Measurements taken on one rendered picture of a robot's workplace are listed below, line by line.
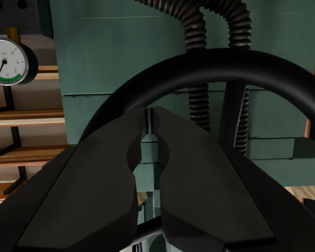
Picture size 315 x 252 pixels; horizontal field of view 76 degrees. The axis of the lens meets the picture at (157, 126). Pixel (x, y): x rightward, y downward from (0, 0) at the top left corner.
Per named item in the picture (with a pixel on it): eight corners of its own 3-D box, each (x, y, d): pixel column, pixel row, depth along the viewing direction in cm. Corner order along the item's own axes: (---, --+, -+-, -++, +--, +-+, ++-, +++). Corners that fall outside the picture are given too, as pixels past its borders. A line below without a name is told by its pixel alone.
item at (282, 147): (295, 138, 37) (292, 158, 38) (245, 117, 58) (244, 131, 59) (77, 144, 37) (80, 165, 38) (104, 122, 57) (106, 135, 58)
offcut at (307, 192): (313, 174, 44) (311, 190, 45) (293, 171, 46) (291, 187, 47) (319, 182, 41) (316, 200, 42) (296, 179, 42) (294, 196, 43)
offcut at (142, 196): (129, 178, 45) (130, 193, 46) (118, 187, 41) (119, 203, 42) (146, 182, 43) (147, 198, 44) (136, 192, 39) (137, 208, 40)
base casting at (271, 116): (315, 88, 35) (308, 138, 37) (216, 84, 92) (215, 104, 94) (57, 95, 35) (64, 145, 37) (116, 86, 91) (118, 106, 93)
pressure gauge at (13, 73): (21, 21, 26) (31, 85, 28) (37, 28, 30) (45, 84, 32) (-28, 22, 26) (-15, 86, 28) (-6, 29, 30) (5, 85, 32)
